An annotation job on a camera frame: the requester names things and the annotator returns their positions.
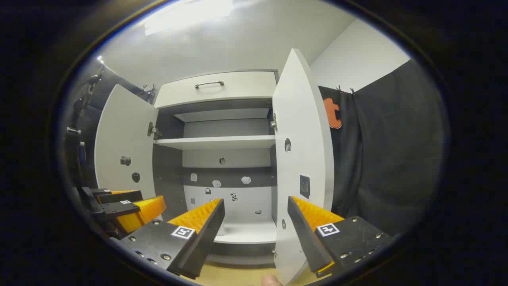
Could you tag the white cabinet shelf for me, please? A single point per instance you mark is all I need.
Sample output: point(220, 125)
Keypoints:
point(250, 232)
point(214, 142)

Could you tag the metal door hinge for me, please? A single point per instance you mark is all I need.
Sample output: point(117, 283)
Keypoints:
point(274, 123)
point(152, 130)

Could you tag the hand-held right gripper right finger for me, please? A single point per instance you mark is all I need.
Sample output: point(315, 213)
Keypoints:
point(313, 246)

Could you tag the dark metal stand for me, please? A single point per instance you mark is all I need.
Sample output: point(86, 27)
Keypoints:
point(73, 131)

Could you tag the ceiling light panel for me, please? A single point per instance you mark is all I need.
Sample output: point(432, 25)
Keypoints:
point(186, 14)

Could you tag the white cabinet drawer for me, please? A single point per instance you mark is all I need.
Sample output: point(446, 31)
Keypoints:
point(238, 89)

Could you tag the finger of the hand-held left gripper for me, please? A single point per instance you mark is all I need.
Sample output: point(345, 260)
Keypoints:
point(119, 209)
point(119, 197)

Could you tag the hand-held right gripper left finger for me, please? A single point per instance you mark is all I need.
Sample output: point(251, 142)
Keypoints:
point(198, 246)

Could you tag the white and grey cabinet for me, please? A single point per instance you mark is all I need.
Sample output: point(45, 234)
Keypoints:
point(166, 167)

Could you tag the white cabinet door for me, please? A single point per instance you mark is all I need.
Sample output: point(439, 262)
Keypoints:
point(123, 131)
point(301, 119)

